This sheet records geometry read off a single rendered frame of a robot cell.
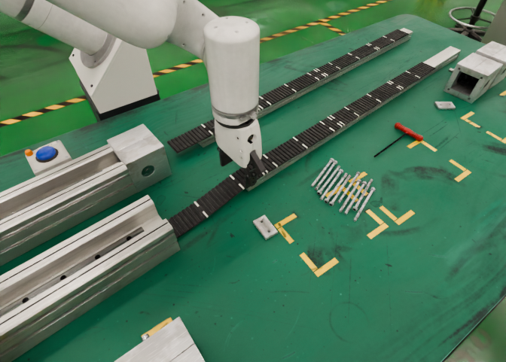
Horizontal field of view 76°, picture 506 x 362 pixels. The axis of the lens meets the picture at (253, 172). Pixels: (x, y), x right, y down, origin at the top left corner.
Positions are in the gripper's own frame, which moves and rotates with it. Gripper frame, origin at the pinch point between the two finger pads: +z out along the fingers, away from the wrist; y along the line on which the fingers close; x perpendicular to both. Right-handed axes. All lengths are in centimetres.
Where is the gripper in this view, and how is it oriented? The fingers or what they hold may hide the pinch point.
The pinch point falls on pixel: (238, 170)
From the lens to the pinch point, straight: 70.9
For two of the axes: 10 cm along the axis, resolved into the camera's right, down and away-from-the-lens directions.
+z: 0.0, 6.7, 7.4
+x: -7.7, 4.7, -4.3
